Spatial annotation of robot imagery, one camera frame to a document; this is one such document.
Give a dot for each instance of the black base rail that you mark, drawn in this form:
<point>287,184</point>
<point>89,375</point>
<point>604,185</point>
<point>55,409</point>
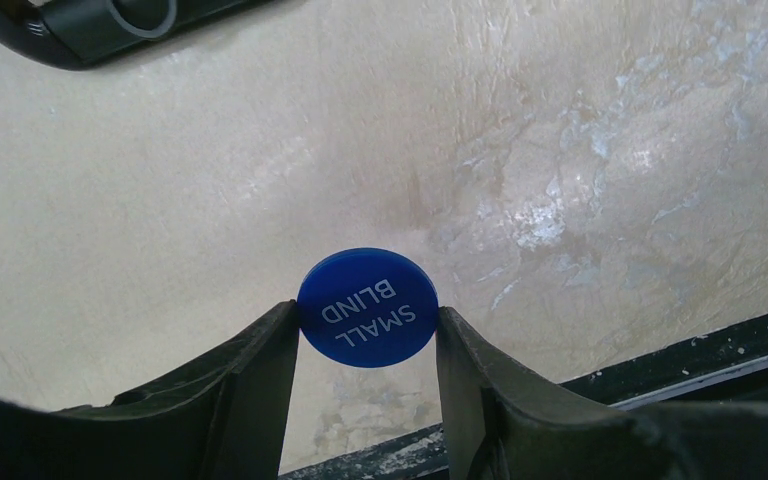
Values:
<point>729,364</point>

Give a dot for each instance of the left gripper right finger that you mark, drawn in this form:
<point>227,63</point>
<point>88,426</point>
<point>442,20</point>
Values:
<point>502,420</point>

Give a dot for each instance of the black poker set case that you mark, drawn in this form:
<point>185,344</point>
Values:
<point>82,34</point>

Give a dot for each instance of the blue small blind button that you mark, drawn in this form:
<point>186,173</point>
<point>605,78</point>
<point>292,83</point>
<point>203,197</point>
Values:
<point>367,307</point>

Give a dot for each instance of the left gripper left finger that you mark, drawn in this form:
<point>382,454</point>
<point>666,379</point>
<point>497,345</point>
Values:
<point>222,415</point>

